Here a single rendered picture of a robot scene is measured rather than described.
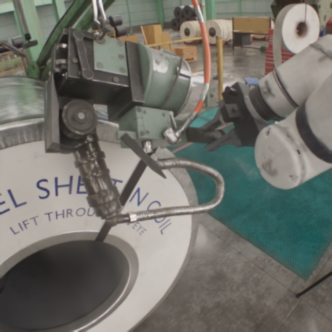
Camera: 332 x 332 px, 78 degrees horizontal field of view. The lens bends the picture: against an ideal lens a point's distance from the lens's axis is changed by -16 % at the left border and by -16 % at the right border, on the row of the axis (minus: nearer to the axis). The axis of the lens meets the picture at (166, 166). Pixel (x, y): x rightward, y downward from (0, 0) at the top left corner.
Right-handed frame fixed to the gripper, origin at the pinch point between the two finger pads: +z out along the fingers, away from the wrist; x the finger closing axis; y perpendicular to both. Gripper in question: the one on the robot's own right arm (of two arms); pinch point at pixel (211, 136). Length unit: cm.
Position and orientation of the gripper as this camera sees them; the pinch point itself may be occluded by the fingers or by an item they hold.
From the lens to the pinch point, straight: 57.5
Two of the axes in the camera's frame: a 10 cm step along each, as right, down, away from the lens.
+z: -5.9, 3.7, 7.2
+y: -7.7, 0.2, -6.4
